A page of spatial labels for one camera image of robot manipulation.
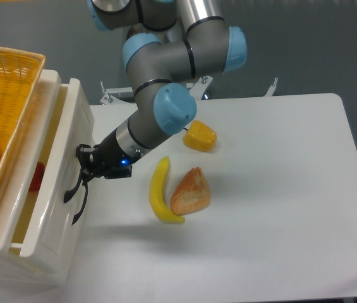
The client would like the yellow wicker basket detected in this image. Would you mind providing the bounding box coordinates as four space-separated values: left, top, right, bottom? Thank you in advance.
0 47 45 183

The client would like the white drawer cabinet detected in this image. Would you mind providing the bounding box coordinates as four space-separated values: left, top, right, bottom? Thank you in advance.
0 69 61 284

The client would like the metal mounting bracket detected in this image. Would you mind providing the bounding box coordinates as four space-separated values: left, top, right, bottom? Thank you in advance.
186 76 213 100
264 77 278 97

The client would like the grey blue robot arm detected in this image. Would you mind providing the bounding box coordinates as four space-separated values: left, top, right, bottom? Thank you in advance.
76 1 248 186

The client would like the red bell pepper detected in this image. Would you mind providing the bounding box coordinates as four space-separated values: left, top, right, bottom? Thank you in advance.
28 162 45 192

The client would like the brown bread pastry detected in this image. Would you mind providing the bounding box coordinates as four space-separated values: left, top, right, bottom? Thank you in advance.
170 167 211 215

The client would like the yellow bell pepper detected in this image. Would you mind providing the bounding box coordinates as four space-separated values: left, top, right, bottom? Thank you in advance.
183 120 217 152

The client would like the yellow banana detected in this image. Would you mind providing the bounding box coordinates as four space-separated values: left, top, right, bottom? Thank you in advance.
149 157 185 224

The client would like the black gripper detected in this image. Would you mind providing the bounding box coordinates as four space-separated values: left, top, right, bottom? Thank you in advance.
63 131 141 225

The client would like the right metal mounting bracket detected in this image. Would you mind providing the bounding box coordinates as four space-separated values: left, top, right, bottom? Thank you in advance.
264 77 278 97

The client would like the left metal mounting bracket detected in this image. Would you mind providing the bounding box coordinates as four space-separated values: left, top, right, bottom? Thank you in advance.
186 76 213 100

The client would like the white top drawer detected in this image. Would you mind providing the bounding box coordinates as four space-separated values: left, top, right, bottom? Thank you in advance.
19 78 94 285

